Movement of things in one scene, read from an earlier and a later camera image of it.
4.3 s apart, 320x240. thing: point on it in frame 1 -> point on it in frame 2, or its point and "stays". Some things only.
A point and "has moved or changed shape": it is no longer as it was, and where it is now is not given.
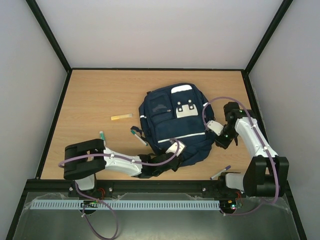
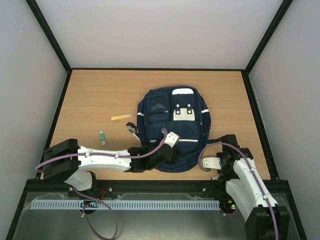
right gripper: x=221 y=141 -> x=230 y=139
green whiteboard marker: x=102 y=135 stays
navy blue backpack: x=175 y=112 has moved or changed shape
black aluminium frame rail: x=158 y=186 stays
